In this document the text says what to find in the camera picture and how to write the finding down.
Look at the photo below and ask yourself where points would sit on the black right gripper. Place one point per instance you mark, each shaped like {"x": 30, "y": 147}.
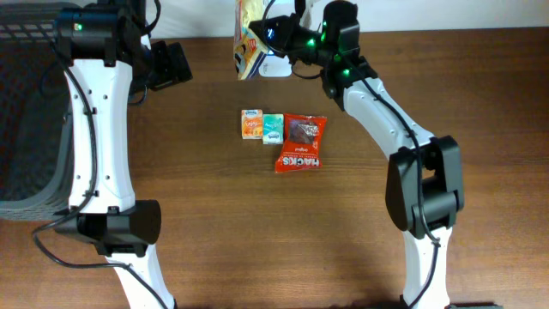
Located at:
{"x": 285, "y": 41}

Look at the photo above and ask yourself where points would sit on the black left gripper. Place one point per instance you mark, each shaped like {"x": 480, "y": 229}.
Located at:
{"x": 175, "y": 66}

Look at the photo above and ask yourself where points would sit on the green tissue pack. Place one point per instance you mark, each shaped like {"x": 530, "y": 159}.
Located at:
{"x": 273, "y": 129}

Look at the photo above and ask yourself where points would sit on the orange tissue pack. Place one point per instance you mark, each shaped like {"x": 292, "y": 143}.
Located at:
{"x": 252, "y": 124}

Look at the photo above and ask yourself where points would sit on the red Hacks candy bag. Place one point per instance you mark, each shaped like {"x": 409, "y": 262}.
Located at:
{"x": 302, "y": 141}

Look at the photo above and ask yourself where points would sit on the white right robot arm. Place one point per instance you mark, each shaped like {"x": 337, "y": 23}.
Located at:
{"x": 424, "y": 189}

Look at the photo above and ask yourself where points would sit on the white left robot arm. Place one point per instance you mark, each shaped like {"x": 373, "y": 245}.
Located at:
{"x": 107, "y": 56}

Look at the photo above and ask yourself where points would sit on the white barcode scanner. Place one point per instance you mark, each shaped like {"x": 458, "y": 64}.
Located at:
{"x": 274, "y": 66}

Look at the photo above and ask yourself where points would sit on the dark grey plastic basket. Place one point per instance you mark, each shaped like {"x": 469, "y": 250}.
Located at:
{"x": 36, "y": 124}

